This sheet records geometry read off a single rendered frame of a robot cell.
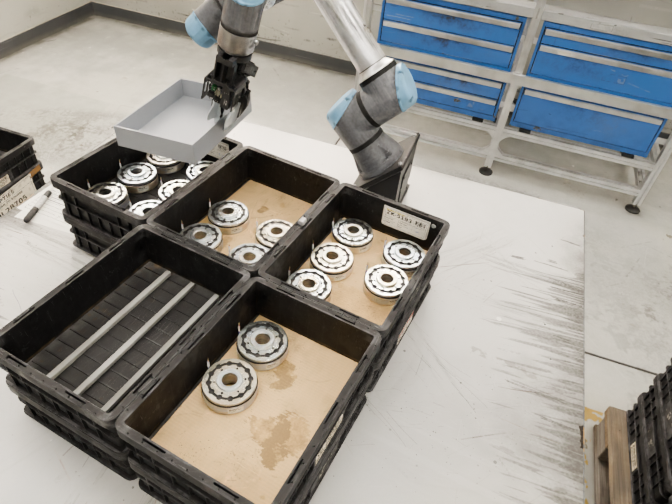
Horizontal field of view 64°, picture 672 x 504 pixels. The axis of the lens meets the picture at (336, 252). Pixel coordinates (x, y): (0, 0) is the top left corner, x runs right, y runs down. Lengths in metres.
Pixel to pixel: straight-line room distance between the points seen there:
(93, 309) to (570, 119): 2.56
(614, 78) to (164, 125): 2.29
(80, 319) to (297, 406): 0.49
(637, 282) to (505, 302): 1.52
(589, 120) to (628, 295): 0.93
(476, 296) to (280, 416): 0.68
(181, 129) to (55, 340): 0.54
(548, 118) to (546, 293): 1.70
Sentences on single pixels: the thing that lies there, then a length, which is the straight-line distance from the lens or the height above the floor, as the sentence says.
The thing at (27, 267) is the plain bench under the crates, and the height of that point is 0.70.
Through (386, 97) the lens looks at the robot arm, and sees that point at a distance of 1.52.
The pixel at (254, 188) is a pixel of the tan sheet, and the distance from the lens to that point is 1.52.
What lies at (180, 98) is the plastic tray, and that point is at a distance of 1.50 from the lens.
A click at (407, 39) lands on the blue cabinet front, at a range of 3.08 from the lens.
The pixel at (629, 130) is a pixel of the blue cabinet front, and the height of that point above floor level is 0.45.
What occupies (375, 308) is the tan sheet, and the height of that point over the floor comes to 0.83.
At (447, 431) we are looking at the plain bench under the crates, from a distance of 1.23.
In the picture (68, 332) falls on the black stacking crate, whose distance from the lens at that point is 1.23.
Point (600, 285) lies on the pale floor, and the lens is 2.84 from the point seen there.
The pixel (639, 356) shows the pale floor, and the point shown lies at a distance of 2.61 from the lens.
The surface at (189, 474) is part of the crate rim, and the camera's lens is 0.89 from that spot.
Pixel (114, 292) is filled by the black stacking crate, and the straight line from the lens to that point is 1.28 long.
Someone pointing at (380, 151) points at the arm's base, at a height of 0.90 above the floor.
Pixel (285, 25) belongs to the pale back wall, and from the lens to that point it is 4.27.
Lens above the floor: 1.73
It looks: 43 degrees down
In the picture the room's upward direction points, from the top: 7 degrees clockwise
